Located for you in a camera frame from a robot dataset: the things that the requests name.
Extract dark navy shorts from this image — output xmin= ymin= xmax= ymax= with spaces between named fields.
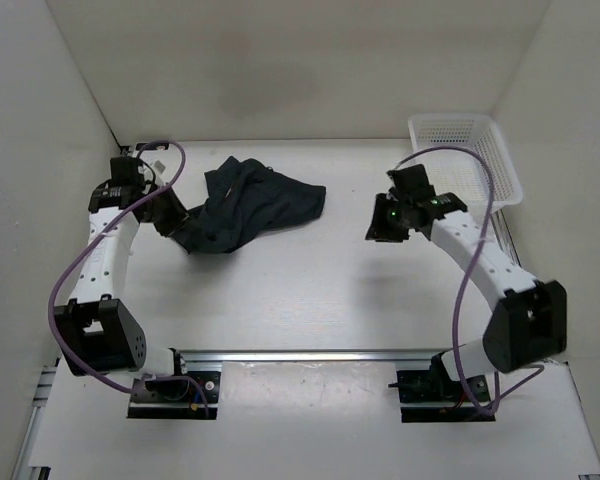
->
xmin=173 ymin=156 xmax=327 ymax=254

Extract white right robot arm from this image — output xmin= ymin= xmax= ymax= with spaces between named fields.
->
xmin=366 ymin=193 xmax=567 ymax=400

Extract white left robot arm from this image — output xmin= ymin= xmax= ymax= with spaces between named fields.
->
xmin=51 ymin=183 xmax=190 ymax=400

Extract white perforated plastic basket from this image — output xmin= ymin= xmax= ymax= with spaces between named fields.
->
xmin=408 ymin=113 xmax=523 ymax=215

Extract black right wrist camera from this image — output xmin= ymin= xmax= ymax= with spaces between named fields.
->
xmin=387 ymin=164 xmax=436 ymax=202

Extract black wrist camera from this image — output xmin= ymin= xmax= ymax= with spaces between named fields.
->
xmin=387 ymin=164 xmax=436 ymax=202
xmin=109 ymin=156 xmax=145 ymax=188

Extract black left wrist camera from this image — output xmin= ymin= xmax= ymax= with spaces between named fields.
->
xmin=109 ymin=156 xmax=145 ymax=188

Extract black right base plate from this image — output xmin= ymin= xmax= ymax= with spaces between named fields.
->
xmin=389 ymin=370 xmax=495 ymax=424

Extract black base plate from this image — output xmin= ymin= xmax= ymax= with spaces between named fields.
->
xmin=389 ymin=370 xmax=495 ymax=424
xmin=127 ymin=368 xmax=221 ymax=421

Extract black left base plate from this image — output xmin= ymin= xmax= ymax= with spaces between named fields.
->
xmin=127 ymin=368 xmax=221 ymax=421

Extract aluminium frame rail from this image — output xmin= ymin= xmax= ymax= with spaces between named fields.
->
xmin=9 ymin=144 xmax=600 ymax=480

